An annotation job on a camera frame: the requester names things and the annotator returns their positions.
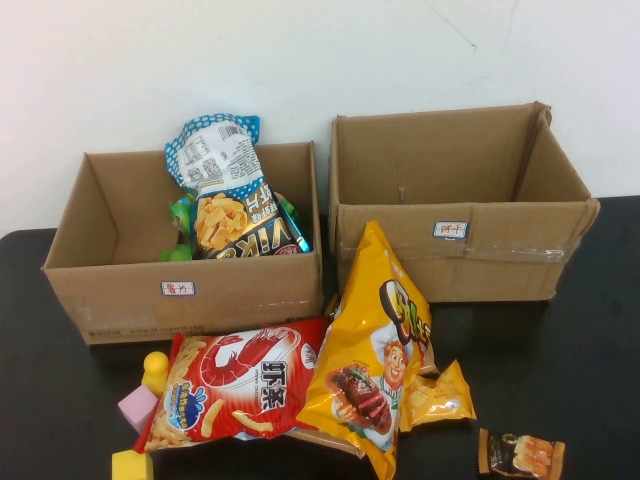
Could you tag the tall taped cardboard box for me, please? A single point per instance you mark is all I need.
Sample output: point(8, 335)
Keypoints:
point(500, 270)

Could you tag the small brown snack packet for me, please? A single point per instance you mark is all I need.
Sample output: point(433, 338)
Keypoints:
point(520, 452)

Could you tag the small yellow snack packet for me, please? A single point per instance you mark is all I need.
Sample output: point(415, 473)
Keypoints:
point(440, 400)

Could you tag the pink cube block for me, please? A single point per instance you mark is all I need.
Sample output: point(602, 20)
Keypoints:
point(135, 407)

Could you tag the red shrimp cracker bag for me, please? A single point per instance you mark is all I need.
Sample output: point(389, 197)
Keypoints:
point(240, 380)

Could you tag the large yellow chef snack bag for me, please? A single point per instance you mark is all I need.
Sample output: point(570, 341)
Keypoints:
point(360, 340)

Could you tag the white label with red writing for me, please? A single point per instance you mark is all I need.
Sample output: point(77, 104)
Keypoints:
point(450, 229)
point(177, 288)

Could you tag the blue polka dot snack bag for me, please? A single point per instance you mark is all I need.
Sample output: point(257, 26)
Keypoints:
point(235, 200)

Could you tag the yellow cube block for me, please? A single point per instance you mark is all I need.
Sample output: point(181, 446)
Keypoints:
point(131, 465)

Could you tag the yellow peg figure toy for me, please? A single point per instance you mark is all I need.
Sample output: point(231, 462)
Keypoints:
point(155, 367)

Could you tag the green potato chips bag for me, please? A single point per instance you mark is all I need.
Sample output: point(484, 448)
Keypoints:
point(175, 254)
point(181, 212)

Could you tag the low cardboard box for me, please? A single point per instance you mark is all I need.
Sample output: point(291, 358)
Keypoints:
point(125, 310)

